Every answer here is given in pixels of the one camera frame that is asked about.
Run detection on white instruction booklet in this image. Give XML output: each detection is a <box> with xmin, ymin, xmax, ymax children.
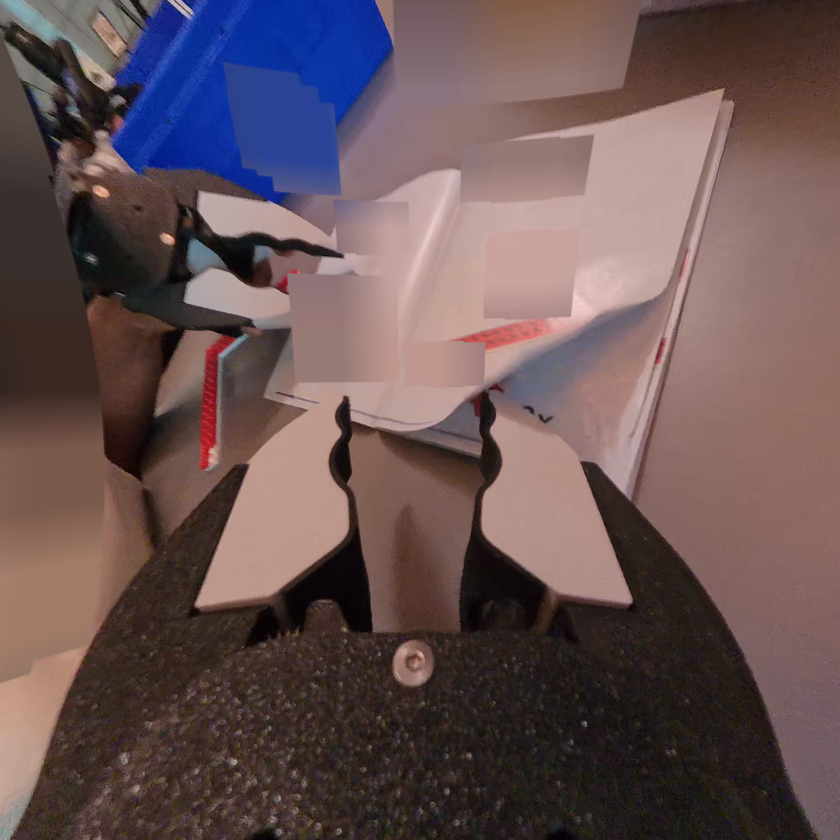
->
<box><xmin>154</xmin><ymin>88</ymin><xmax>736</xmax><ymax>503</ymax></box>

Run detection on red angled brick frame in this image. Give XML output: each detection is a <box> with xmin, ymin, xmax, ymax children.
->
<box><xmin>199</xmin><ymin>335</ymin><xmax>249</xmax><ymax>472</ymax></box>

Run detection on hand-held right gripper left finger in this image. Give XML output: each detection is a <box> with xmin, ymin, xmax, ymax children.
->
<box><xmin>193</xmin><ymin>395</ymin><xmax>361</xmax><ymax>613</ymax></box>

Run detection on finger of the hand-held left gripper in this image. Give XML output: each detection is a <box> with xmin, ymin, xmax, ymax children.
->
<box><xmin>120</xmin><ymin>268</ymin><xmax>293</xmax><ymax>339</ymax></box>
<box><xmin>187</xmin><ymin>190</ymin><xmax>347</xmax><ymax>277</ymax></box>

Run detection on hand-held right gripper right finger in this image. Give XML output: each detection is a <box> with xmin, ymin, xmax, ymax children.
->
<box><xmin>471</xmin><ymin>391</ymin><xmax>635</xmax><ymax>606</ymax></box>

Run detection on blue bin with colourful bricks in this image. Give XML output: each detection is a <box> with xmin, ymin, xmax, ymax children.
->
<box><xmin>112</xmin><ymin>0</ymin><xmax>395</xmax><ymax>204</ymax></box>

